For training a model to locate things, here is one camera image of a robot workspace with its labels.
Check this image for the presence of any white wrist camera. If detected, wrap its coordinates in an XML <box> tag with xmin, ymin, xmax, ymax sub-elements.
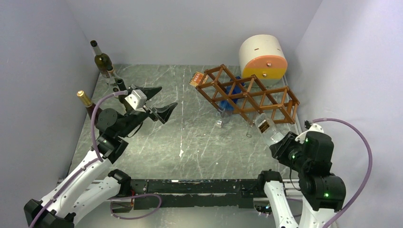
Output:
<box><xmin>303</xmin><ymin>120</ymin><xmax>324</xmax><ymax>134</ymax></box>
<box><xmin>125</xmin><ymin>89</ymin><xmax>147</xmax><ymax>111</ymax></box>

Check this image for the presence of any clear round liquor bottle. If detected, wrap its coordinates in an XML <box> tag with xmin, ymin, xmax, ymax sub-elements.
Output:
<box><xmin>106</xmin><ymin>65</ymin><xmax>119</xmax><ymax>92</ymax></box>

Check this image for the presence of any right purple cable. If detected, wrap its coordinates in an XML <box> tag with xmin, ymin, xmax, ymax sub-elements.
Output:
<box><xmin>311</xmin><ymin>118</ymin><xmax>374</xmax><ymax>228</ymax></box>

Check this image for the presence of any clear square black-capped bottle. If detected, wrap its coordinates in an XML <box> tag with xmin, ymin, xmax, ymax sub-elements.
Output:
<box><xmin>246</xmin><ymin>112</ymin><xmax>285</xmax><ymax>146</ymax></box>

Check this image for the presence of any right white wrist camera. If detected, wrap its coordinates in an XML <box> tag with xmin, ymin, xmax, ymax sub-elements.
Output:
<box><xmin>303</xmin><ymin>120</ymin><xmax>324</xmax><ymax>134</ymax></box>

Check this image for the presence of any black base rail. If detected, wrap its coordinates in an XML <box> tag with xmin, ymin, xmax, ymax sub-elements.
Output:
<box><xmin>111</xmin><ymin>179</ymin><xmax>270</xmax><ymax>213</ymax></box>

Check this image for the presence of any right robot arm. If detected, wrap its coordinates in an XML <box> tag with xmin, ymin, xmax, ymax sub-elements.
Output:
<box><xmin>256</xmin><ymin>131</ymin><xmax>346</xmax><ymax>228</ymax></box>

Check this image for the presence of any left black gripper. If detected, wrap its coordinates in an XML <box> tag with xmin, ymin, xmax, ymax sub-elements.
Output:
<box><xmin>118</xmin><ymin>85</ymin><xmax>177</xmax><ymax>137</ymax></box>

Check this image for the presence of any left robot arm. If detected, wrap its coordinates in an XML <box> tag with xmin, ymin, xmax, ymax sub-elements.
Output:
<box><xmin>24</xmin><ymin>85</ymin><xmax>177</xmax><ymax>228</ymax></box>

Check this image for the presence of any cream orange cylinder container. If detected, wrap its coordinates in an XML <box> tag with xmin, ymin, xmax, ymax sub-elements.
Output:
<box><xmin>239</xmin><ymin>34</ymin><xmax>288</xmax><ymax>83</ymax></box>

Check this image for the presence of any dark gold-capped wine bottle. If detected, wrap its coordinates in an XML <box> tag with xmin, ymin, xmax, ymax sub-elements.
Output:
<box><xmin>77</xmin><ymin>90</ymin><xmax>102</xmax><ymax>123</ymax></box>

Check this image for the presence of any brown wooden wine rack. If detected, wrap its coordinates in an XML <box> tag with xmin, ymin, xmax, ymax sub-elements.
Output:
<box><xmin>195</xmin><ymin>64</ymin><xmax>300</xmax><ymax>124</ymax></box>

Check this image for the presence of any dark green black-capped bottle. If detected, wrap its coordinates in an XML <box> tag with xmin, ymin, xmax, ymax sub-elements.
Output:
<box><xmin>116</xmin><ymin>78</ymin><xmax>127</xmax><ymax>99</ymax></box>

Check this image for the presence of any olive green wine bottle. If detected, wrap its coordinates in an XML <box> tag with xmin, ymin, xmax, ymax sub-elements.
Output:
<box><xmin>90</xmin><ymin>40</ymin><xmax>113</xmax><ymax>78</ymax></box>

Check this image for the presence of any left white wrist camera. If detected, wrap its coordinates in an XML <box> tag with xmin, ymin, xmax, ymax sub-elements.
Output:
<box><xmin>125</xmin><ymin>89</ymin><xmax>147</xmax><ymax>111</ymax></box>

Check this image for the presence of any small orange card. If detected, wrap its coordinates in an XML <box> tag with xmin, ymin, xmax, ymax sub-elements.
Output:
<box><xmin>189</xmin><ymin>72</ymin><xmax>204</xmax><ymax>87</ymax></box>

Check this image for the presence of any clear blue-label bottle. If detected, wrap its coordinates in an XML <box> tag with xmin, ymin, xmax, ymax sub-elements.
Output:
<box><xmin>216</xmin><ymin>85</ymin><xmax>241</xmax><ymax>128</ymax></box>

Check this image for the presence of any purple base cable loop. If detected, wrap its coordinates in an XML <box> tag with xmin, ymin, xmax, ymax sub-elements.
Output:
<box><xmin>109</xmin><ymin>193</ymin><xmax>163</xmax><ymax>220</ymax></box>

